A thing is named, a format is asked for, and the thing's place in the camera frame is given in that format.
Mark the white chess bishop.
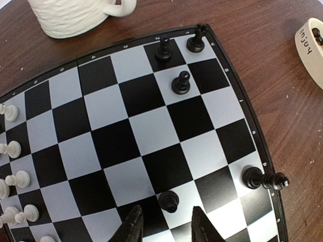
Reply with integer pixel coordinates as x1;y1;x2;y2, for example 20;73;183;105
0;179;10;199

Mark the white chess queen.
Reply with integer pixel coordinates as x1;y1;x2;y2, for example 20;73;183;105
0;206;19;228

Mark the black and white chessboard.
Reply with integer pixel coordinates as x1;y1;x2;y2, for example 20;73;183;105
1;25;288;241

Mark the white ribbed ceramic mug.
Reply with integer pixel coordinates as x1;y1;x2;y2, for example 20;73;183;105
28;0;137;39

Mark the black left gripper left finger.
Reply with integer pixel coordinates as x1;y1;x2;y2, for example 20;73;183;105
111;205;144;242

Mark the black chess pawn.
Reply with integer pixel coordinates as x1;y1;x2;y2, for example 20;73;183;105
186;24;208;53
172;71;190;95
154;36;173;63
158;191;179;213

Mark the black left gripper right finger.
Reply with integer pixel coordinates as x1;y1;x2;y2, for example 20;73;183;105
191;206;225;242

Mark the cream bowl of black pieces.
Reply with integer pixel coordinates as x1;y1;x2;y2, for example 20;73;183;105
294;18;322;89

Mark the white chess pawn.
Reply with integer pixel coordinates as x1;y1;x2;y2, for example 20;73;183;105
40;235;56;242
0;141;21;158
5;170;30;188
0;104;18;122
15;204;39;224

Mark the black chess piece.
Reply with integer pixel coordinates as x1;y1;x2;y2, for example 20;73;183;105
242;167;290;191

